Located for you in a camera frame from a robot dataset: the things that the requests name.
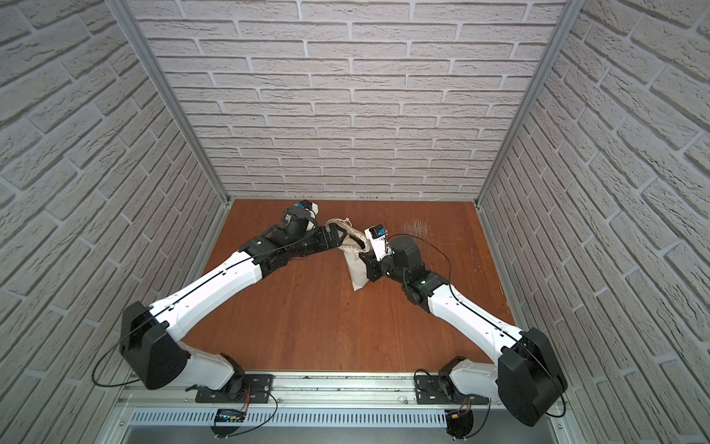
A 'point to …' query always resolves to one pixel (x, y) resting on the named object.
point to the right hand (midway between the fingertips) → (354, 257)
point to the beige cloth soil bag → (354, 244)
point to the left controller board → (227, 415)
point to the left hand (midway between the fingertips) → (335, 228)
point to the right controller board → (459, 422)
